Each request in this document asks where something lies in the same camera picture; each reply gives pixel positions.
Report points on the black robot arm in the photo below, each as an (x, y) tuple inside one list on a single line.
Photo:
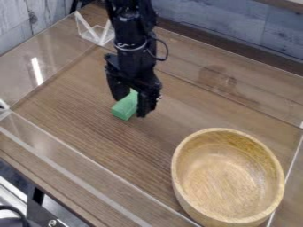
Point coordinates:
[(132, 18)]

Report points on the green rectangular block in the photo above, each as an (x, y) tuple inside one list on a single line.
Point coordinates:
[(125, 107)]

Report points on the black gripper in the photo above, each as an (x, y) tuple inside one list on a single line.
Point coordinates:
[(129, 72)]

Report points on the black table leg bracket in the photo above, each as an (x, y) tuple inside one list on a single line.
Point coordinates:
[(36, 213)]

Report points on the clear acrylic corner bracket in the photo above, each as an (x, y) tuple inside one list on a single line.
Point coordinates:
[(97, 34)]

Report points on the wooden bowl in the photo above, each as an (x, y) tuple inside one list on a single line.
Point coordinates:
[(227, 178)]

